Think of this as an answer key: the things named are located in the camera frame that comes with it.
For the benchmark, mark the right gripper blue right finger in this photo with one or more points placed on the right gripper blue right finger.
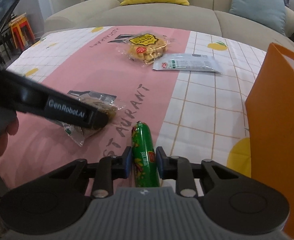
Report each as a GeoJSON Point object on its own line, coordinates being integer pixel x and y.
{"type": "Point", "coordinates": [163, 164]}

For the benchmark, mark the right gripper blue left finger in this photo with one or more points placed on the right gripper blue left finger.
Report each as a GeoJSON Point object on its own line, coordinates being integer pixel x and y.
{"type": "Point", "coordinates": [127, 161]}

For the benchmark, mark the green sausage stick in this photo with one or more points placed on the green sausage stick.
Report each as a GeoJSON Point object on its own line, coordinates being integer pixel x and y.
{"type": "Point", "coordinates": [143, 156]}

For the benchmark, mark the brown seaweed snack packet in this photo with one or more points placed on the brown seaweed snack packet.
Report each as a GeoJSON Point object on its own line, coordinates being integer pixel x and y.
{"type": "Point", "coordinates": [108, 108]}

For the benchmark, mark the white clear snack packet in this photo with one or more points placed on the white clear snack packet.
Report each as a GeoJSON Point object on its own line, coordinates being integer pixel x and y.
{"type": "Point", "coordinates": [187, 63]}

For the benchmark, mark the yellow waffle snack packet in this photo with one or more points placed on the yellow waffle snack packet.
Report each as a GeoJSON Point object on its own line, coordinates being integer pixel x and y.
{"type": "Point", "coordinates": [144, 47]}

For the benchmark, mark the orange plastic stools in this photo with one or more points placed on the orange plastic stools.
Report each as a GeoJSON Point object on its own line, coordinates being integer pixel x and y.
{"type": "Point", "coordinates": [22, 33]}

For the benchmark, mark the pink white checkered tablecloth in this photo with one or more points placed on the pink white checkered tablecloth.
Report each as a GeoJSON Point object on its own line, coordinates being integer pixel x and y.
{"type": "Point", "coordinates": [193, 115]}

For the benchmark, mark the orange cardboard box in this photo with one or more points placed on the orange cardboard box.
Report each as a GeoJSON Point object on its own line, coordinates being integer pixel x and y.
{"type": "Point", "coordinates": [270, 114]}

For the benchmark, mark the beige fabric sofa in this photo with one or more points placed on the beige fabric sofa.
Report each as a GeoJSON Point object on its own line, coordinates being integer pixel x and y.
{"type": "Point", "coordinates": [205, 16]}

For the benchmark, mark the light blue cushion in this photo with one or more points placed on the light blue cushion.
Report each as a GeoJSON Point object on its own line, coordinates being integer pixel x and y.
{"type": "Point", "coordinates": [270, 13]}

